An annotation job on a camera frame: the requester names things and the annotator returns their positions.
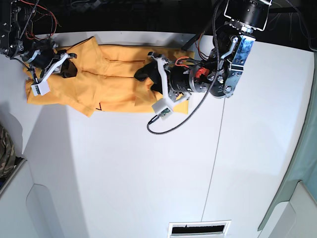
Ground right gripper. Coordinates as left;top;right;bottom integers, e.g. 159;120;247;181
21;39;77;82

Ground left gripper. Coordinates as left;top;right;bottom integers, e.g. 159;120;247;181
134;52;213;109

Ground yellow t-shirt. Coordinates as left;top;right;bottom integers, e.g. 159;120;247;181
25;37;195;117

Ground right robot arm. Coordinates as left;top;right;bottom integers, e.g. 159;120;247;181
0;0;77;83

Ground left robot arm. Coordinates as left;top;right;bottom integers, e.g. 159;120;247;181
134;0;272;104

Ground camouflage cloth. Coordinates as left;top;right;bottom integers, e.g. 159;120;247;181
0;124;16;178

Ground white left bin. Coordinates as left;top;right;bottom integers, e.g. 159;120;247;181
0;160;65;238

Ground white bin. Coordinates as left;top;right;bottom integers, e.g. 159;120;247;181
0;160;65;238
259;182;317;238

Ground white floor vent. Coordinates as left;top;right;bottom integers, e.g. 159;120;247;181
167;220;231;238

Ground white right bin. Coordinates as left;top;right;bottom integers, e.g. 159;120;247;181
259;182;317;238

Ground braided camera cable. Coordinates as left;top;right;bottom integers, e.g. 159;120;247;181
146;0;223;136

